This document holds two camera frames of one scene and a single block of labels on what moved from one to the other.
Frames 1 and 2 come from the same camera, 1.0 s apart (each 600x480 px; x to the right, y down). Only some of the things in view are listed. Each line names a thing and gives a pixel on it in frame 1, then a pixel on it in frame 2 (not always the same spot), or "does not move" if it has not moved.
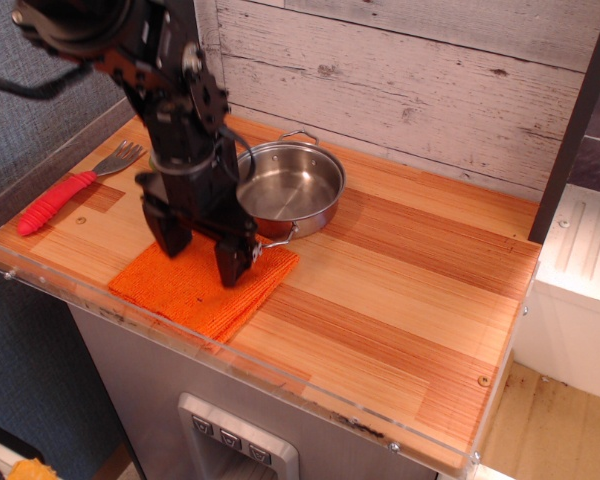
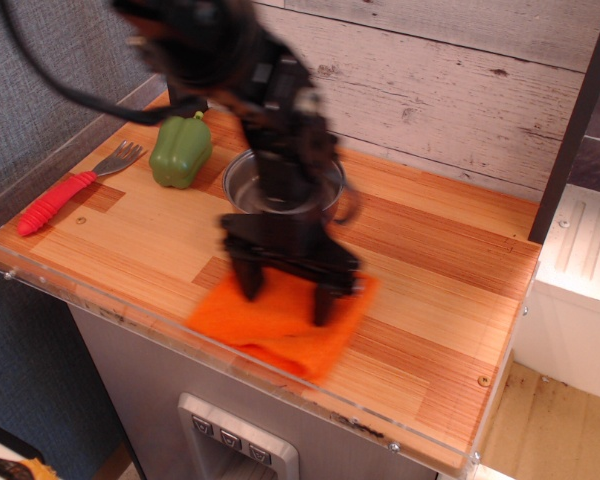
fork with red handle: (128, 153) does not move
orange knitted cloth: (189, 292) to (280, 325)
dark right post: (577, 126) does not move
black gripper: (196, 177) to (299, 244)
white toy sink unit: (569, 329) does not move
